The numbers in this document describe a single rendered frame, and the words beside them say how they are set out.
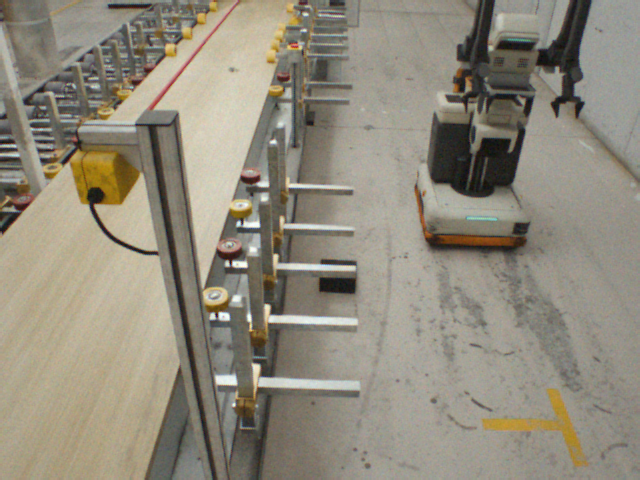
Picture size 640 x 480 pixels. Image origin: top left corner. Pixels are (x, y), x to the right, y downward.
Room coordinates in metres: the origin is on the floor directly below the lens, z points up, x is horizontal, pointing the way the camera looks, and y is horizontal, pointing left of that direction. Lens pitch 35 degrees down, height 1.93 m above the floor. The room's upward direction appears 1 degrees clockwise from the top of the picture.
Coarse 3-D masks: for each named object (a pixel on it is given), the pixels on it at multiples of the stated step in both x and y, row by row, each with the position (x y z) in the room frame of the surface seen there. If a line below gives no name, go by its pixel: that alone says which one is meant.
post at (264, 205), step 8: (264, 200) 1.36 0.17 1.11; (264, 208) 1.35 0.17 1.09; (264, 216) 1.35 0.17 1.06; (264, 224) 1.35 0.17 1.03; (264, 232) 1.35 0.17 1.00; (272, 232) 1.38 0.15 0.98; (264, 240) 1.35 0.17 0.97; (272, 240) 1.37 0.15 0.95; (264, 248) 1.35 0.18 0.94; (272, 248) 1.37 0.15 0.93; (264, 256) 1.35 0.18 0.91; (272, 256) 1.36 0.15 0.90; (264, 264) 1.35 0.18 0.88; (272, 264) 1.35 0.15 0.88; (264, 272) 1.35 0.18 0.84; (272, 272) 1.35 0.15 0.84; (264, 296) 1.35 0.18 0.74; (272, 296) 1.35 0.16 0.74
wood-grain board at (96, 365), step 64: (256, 0) 5.43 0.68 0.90; (192, 64) 3.35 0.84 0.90; (256, 64) 3.37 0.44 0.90; (192, 128) 2.35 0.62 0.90; (256, 128) 2.38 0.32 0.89; (64, 192) 1.73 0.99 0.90; (192, 192) 1.75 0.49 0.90; (0, 256) 1.32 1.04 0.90; (64, 256) 1.33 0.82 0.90; (128, 256) 1.34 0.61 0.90; (0, 320) 1.03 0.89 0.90; (64, 320) 1.04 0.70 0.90; (128, 320) 1.05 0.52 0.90; (0, 384) 0.81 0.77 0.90; (64, 384) 0.82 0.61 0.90; (128, 384) 0.83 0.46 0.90; (0, 448) 0.64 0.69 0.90; (64, 448) 0.65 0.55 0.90; (128, 448) 0.66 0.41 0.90
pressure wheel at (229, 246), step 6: (222, 240) 1.43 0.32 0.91; (228, 240) 1.43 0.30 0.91; (234, 240) 1.43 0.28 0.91; (222, 246) 1.40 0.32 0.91; (228, 246) 1.40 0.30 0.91; (234, 246) 1.40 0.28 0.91; (240, 246) 1.40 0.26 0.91; (222, 252) 1.37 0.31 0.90; (228, 252) 1.37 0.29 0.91; (234, 252) 1.38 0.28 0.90; (240, 252) 1.40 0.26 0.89; (222, 258) 1.37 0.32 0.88; (228, 258) 1.37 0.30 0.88; (234, 258) 1.38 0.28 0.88
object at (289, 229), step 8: (240, 224) 1.66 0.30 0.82; (248, 224) 1.66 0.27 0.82; (256, 224) 1.66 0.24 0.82; (288, 224) 1.67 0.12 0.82; (296, 224) 1.67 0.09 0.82; (240, 232) 1.64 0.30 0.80; (248, 232) 1.64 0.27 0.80; (256, 232) 1.64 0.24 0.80; (288, 232) 1.64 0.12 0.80; (296, 232) 1.64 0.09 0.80; (304, 232) 1.64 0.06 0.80; (312, 232) 1.64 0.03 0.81; (320, 232) 1.64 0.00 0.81; (328, 232) 1.64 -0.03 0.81; (336, 232) 1.64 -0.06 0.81; (344, 232) 1.64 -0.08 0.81; (352, 232) 1.64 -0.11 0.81
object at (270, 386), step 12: (228, 384) 0.89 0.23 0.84; (264, 384) 0.90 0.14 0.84; (276, 384) 0.90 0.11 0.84; (288, 384) 0.90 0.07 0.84; (300, 384) 0.90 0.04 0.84; (312, 384) 0.90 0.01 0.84; (324, 384) 0.90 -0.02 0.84; (336, 384) 0.91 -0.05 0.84; (348, 384) 0.91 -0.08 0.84; (324, 396) 0.89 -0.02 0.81; (336, 396) 0.89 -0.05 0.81; (348, 396) 0.89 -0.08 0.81
